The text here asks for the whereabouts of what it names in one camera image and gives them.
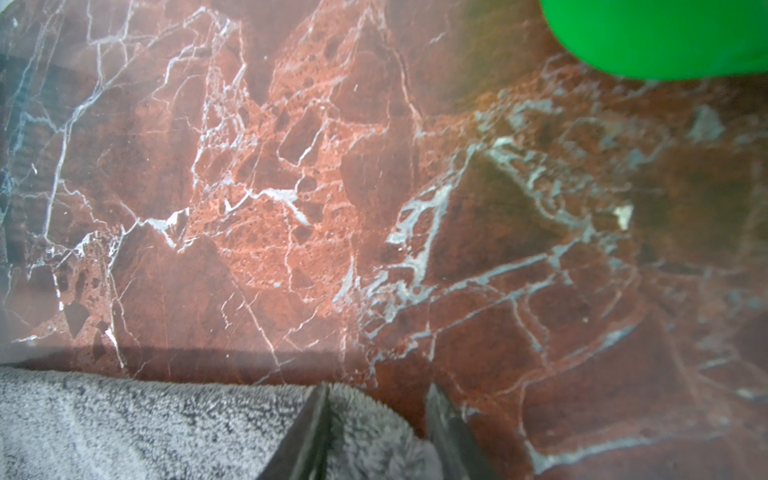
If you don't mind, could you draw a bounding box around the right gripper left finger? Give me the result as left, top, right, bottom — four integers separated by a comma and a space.
258, 383, 332, 480

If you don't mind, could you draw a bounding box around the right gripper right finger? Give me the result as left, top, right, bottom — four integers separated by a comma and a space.
425, 383, 498, 480

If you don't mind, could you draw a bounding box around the grey terry towel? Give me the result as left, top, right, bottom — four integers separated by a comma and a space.
1, 367, 444, 479

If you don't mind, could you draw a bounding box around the green plastic basket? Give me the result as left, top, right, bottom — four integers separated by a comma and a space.
541, 0, 767, 81

